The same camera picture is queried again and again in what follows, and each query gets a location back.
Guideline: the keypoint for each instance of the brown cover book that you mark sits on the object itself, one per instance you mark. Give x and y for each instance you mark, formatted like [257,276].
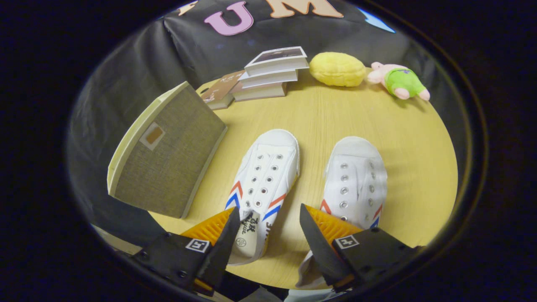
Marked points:
[220,88]

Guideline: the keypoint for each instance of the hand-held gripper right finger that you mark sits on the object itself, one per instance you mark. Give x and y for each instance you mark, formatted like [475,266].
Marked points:
[319,247]

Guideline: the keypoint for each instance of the white photo cover book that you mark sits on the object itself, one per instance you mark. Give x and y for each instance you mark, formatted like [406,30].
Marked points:
[277,61]

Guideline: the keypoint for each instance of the pink pig plush toy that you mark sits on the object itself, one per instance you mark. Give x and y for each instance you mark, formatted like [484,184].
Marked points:
[400,82]

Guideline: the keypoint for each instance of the yellow plush toy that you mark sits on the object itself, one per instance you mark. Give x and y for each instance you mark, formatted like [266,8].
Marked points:
[337,69]

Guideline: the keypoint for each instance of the white canvas shoe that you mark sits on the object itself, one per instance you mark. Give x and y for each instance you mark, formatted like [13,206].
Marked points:
[268,167]
[356,176]

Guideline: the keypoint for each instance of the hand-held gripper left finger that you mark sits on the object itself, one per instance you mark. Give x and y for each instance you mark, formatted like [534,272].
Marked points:
[222,251]

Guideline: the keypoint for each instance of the white paperback book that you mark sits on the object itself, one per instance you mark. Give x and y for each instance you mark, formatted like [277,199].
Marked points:
[260,92]
[268,78]

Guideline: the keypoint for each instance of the grey fabric storage box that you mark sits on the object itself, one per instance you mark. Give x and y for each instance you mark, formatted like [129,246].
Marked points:
[168,167]

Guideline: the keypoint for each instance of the black backdrop cloth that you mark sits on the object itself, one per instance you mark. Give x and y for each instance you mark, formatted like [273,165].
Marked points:
[201,50]

